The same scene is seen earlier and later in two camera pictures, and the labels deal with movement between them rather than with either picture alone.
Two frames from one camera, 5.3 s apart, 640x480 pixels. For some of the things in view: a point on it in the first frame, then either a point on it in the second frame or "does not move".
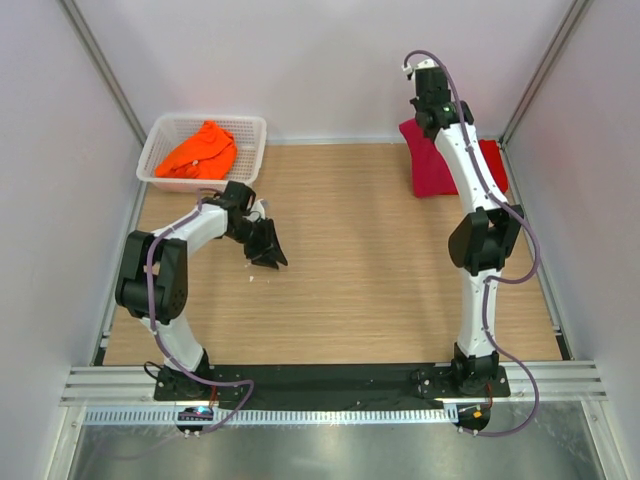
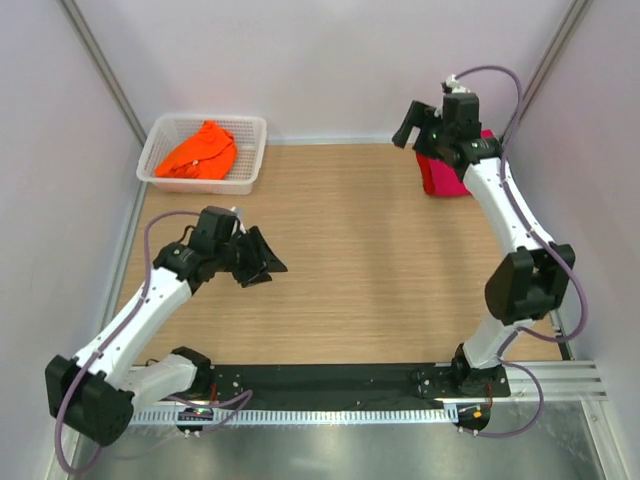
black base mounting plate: x=267 y=383 does not move
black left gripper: x=267 y=252 -> x=262 y=260
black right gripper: x=414 y=102 -> x=416 y=117
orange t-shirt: x=208 y=154 does not move
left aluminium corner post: x=97 y=59 does not move
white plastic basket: x=171 y=132 does not move
